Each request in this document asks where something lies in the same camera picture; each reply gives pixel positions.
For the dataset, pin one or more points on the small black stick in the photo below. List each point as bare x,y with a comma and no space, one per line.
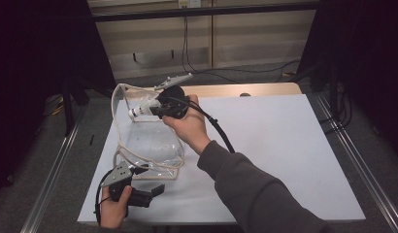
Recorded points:
91,139

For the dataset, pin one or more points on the black metal stand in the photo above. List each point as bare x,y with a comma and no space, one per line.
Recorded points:
333,97
69,113

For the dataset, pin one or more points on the clear plastic bag beige trim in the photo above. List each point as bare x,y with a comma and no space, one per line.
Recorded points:
148,145

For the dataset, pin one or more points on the metal floor rail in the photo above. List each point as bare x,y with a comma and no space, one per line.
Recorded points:
365,174
48,187

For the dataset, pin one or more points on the white wall socket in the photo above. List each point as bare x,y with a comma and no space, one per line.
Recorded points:
189,3

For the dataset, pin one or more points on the pale blue table mat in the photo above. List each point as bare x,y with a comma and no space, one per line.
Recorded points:
284,129

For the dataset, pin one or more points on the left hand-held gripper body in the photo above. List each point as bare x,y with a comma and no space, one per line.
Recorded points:
119,172

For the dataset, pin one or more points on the person's right hand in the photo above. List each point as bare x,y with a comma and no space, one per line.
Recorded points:
190,129

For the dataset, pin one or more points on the black curtain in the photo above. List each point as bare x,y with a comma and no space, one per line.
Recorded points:
32,48
365,48

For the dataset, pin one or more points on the person's left hand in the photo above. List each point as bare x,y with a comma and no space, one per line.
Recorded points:
112,213

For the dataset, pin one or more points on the beige cabinet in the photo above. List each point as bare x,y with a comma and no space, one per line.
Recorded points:
252,32

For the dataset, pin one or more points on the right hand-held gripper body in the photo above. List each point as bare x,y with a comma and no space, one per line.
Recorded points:
174,93

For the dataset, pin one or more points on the dark round table grommet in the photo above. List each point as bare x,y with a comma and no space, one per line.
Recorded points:
245,94

